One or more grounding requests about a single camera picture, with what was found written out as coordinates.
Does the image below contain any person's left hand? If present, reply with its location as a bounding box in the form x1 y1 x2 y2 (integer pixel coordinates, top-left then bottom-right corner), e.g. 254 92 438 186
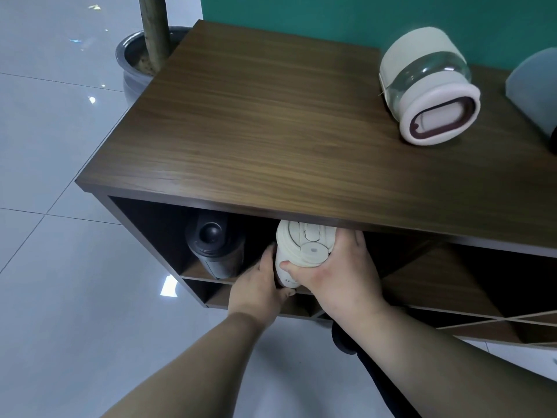
228 244 297 329

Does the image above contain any person's right hand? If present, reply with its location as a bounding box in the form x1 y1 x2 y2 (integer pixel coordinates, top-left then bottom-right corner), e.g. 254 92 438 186
280 230 389 332

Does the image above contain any white insulated bottle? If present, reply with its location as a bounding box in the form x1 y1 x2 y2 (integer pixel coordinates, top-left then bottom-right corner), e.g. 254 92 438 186
274 219 338 289

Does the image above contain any person's left forearm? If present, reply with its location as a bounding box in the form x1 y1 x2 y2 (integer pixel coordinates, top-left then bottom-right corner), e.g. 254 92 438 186
101 311 267 418

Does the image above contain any person's right forearm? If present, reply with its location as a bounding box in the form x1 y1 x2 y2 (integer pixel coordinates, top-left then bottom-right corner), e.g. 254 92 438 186
335 300 557 418

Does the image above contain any black insulated bottle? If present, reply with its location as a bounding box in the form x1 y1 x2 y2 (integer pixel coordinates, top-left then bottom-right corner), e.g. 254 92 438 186
185 210 247 280

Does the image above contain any brown wooden shelf cabinet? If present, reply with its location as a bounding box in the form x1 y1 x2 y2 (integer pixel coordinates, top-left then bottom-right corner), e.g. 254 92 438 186
75 19 557 349

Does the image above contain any white lidded clear jar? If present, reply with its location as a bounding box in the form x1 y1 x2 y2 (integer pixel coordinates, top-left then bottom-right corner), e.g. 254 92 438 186
378 26 482 147

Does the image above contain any grey ceramic plant pot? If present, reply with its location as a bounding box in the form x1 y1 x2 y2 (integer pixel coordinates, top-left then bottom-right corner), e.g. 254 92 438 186
115 26 192 105

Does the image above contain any green plant trunk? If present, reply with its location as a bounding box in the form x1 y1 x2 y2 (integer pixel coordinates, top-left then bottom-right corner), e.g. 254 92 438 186
138 0 171 77

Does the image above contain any pale translucent plastic container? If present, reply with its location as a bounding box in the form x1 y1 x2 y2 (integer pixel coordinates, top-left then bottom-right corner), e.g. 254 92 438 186
505 47 557 140

